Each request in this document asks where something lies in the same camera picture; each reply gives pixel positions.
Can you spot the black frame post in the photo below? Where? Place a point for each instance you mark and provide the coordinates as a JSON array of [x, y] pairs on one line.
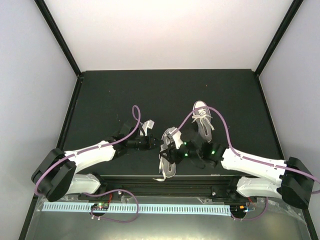
[[281, 30], [49, 19]]

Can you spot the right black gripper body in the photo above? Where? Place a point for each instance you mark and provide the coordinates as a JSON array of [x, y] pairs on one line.
[[180, 158]]

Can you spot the white slotted cable duct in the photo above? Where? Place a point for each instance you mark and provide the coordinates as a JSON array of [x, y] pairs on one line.
[[141, 208]]

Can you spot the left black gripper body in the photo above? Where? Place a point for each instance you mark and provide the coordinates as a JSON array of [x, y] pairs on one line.
[[150, 143]]

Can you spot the left black frame post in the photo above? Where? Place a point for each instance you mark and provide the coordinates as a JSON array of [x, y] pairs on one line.
[[49, 19]]

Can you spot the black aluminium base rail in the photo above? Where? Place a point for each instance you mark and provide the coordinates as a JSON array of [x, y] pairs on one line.
[[216, 188]]

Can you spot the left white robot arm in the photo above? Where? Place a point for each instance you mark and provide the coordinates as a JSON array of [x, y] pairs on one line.
[[59, 174]]

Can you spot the left small circuit board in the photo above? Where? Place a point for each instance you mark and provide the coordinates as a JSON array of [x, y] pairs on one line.
[[100, 206]]

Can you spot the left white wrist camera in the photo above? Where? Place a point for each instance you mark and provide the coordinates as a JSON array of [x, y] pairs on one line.
[[146, 126]]

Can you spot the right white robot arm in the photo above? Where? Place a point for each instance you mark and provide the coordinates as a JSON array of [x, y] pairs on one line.
[[289, 180]]

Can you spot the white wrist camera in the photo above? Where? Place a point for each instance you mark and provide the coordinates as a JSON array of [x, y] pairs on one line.
[[173, 135], [146, 126]]

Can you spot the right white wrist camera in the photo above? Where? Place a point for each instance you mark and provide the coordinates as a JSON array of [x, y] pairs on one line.
[[173, 135]]

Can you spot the right black frame post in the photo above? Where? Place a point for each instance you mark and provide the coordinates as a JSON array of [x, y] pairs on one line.
[[281, 30]]

